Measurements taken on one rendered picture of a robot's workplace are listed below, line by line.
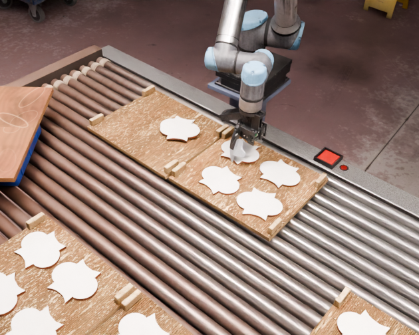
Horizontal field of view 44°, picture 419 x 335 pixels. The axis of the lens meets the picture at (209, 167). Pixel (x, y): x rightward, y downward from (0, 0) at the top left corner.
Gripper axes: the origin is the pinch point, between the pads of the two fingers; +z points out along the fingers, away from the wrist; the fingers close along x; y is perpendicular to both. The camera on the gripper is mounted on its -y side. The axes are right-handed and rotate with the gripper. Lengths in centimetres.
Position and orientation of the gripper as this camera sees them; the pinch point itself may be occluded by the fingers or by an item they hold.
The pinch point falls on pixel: (240, 151)
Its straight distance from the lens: 181.5
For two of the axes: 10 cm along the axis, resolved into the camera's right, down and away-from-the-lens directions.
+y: 7.7, 4.5, -4.5
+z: -0.4, 7.4, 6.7
